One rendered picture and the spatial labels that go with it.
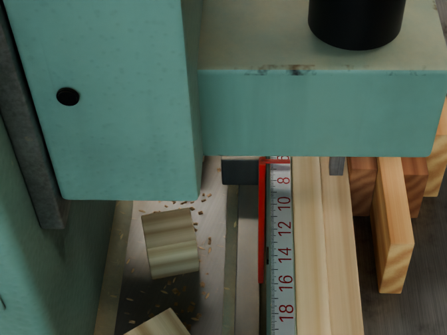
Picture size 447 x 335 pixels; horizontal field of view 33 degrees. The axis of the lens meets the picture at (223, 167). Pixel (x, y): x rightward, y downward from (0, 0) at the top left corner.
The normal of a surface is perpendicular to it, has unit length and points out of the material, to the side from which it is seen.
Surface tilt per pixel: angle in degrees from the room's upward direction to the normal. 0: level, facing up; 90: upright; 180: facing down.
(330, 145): 90
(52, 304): 90
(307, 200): 0
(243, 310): 0
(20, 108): 90
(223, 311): 0
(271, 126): 90
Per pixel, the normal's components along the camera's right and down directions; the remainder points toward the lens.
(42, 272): 1.00, 0.00
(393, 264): -0.04, 0.75
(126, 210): -0.03, -0.66
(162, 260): 0.20, 0.73
